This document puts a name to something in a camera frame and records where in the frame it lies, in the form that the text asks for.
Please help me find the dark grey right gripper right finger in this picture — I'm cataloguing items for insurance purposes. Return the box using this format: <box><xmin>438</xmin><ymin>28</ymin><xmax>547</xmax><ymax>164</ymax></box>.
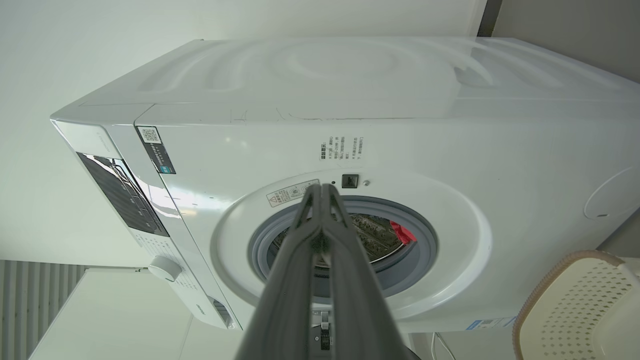
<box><xmin>320</xmin><ymin>183</ymin><xmax>418</xmax><ymax>360</ymax></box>

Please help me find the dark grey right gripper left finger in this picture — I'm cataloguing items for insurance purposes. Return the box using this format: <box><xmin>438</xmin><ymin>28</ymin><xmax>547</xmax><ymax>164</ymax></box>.
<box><xmin>235</xmin><ymin>184</ymin><xmax>323</xmax><ymax>360</ymax></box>

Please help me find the red cloth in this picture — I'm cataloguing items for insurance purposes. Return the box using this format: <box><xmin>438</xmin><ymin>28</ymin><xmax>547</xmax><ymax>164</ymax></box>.
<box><xmin>390</xmin><ymin>220</ymin><xmax>417</xmax><ymax>245</ymax></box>

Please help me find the cream perforated laundry basket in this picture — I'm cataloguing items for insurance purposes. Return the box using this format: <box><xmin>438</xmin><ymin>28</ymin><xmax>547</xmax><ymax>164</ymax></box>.
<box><xmin>512</xmin><ymin>250</ymin><xmax>640</xmax><ymax>360</ymax></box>

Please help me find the white front-load washing machine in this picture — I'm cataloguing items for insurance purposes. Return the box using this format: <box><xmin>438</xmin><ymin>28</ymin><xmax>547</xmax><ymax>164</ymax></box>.
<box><xmin>50</xmin><ymin>36</ymin><xmax>640</xmax><ymax>333</ymax></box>

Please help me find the white cabinet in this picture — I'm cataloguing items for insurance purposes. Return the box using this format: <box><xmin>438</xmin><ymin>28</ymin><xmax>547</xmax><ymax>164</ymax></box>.
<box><xmin>28</xmin><ymin>267</ymin><xmax>246</xmax><ymax>360</ymax></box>

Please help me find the grey ribbed radiator panel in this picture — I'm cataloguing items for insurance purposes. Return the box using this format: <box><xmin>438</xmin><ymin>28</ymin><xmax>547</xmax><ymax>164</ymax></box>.
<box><xmin>0</xmin><ymin>259</ymin><xmax>91</xmax><ymax>360</ymax></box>

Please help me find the white power cable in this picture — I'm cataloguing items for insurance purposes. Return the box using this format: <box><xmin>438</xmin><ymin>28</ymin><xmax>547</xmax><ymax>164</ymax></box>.
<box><xmin>431</xmin><ymin>332</ymin><xmax>458</xmax><ymax>360</ymax></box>

